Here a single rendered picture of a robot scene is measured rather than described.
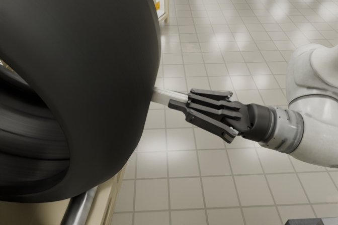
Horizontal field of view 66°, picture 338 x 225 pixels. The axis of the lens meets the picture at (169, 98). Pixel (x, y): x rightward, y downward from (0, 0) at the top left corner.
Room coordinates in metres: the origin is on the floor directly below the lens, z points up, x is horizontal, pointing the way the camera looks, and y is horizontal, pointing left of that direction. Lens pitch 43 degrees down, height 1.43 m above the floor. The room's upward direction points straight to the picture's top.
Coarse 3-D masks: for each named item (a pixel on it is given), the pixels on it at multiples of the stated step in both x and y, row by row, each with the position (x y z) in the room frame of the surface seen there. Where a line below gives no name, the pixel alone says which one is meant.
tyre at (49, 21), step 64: (0, 0) 0.22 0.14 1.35; (64, 0) 0.24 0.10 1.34; (128, 0) 0.33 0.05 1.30; (0, 64) 0.56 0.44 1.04; (64, 64) 0.21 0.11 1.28; (128, 64) 0.26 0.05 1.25; (0, 128) 0.43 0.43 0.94; (64, 128) 0.21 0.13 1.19; (128, 128) 0.23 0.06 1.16; (0, 192) 0.23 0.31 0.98; (64, 192) 0.22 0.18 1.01
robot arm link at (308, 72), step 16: (304, 48) 0.53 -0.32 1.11; (320, 48) 0.49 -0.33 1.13; (336, 48) 0.45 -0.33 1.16; (288, 64) 0.52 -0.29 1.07; (304, 64) 0.47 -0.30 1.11; (320, 64) 0.44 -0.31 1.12; (336, 64) 0.42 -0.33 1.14; (288, 80) 0.48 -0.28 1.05; (304, 80) 0.44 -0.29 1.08; (320, 80) 0.42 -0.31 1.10; (336, 80) 0.41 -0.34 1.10; (288, 96) 0.44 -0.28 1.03; (336, 96) 0.40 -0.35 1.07
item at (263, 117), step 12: (228, 108) 0.37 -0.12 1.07; (240, 108) 0.38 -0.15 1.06; (252, 108) 0.36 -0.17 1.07; (264, 108) 0.36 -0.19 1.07; (228, 120) 0.34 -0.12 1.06; (240, 120) 0.34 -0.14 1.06; (252, 120) 0.34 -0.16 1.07; (264, 120) 0.33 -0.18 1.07; (252, 132) 0.32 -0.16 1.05; (264, 132) 0.32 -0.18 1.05
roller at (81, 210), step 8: (88, 192) 0.27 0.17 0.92; (72, 200) 0.25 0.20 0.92; (80, 200) 0.25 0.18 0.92; (88, 200) 0.25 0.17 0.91; (72, 208) 0.23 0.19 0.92; (80, 208) 0.23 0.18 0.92; (88, 208) 0.24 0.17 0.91; (64, 216) 0.22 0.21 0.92; (72, 216) 0.21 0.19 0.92; (80, 216) 0.22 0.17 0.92; (64, 224) 0.20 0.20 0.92; (72, 224) 0.20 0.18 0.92; (80, 224) 0.20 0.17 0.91
